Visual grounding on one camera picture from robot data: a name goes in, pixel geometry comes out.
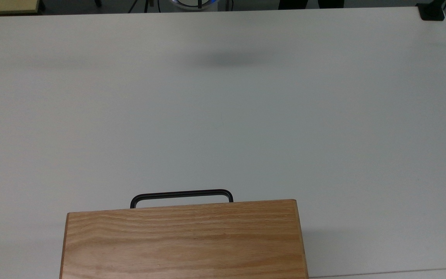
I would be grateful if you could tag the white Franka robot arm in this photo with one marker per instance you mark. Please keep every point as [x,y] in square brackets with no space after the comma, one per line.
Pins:
[194,4]

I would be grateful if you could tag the wooden drawer cabinet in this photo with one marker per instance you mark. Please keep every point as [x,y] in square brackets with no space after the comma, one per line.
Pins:
[184,244]

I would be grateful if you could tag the thin black tripod legs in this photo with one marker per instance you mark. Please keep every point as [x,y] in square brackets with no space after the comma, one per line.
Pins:
[145,4]

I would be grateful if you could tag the dark stand legs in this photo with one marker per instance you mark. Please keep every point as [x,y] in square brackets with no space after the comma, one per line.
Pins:
[310,3]

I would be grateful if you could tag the yellow wooden side table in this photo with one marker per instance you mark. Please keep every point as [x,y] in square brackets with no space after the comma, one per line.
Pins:
[6,6]

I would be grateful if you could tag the black camera pole with clamp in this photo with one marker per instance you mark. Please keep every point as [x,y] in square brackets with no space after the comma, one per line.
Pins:
[432,11]

